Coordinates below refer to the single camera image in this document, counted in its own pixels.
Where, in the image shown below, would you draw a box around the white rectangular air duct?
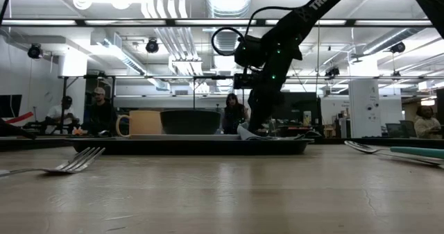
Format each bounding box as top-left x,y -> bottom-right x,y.
90,31 -> 148,76

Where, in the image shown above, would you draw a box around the black right camera cable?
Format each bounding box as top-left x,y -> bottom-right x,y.
210,6 -> 298,57

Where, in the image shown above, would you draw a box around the red strap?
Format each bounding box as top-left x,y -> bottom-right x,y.
6,111 -> 35,124

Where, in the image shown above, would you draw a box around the small black monitor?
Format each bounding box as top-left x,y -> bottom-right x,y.
0,94 -> 23,119

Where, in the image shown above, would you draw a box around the grey blue cloth napkin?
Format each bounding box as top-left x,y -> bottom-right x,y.
237,124 -> 307,141

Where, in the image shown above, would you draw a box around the spoon with teal handle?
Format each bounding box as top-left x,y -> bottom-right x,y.
343,140 -> 444,160

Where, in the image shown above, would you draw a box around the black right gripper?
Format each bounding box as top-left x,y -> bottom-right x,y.
248,58 -> 291,134

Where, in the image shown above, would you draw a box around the white pillar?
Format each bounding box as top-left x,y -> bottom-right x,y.
348,58 -> 382,139

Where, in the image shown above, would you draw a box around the silver round ventilation duct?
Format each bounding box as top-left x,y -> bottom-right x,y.
204,0 -> 254,56

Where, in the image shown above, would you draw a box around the dark office chair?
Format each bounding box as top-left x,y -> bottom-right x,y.
384,121 -> 417,139

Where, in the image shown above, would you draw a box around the black serving tray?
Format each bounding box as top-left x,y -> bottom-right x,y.
67,137 -> 315,156

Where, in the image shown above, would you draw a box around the large black monitor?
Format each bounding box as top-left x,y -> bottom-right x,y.
282,92 -> 322,128

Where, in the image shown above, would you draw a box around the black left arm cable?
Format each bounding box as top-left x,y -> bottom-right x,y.
0,0 -> 12,25

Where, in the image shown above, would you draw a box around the tan mug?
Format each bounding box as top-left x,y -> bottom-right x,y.
115,110 -> 163,139

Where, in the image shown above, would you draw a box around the dark grey bowl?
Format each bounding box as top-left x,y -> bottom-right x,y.
160,109 -> 222,135

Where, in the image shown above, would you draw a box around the silver fork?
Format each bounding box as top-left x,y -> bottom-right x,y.
0,146 -> 106,178

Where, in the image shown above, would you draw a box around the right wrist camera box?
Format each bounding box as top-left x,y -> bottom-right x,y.
232,73 -> 260,90

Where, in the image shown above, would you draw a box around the black aluminium rig frame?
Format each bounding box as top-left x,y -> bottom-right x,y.
0,17 -> 444,151

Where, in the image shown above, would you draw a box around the person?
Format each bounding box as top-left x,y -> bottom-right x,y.
413,105 -> 443,140
81,86 -> 119,137
221,92 -> 250,135
44,94 -> 81,135

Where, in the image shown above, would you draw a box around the black background robot rig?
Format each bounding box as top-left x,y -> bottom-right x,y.
24,121 -> 83,135

